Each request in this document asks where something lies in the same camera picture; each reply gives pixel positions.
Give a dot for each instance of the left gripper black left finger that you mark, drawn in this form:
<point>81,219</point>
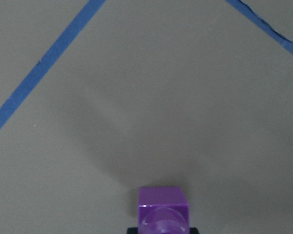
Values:
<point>132,230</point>

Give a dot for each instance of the purple block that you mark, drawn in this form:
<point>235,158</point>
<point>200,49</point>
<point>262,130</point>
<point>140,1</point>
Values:
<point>163,210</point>

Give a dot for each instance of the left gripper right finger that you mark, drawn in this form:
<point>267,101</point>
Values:
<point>194,230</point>

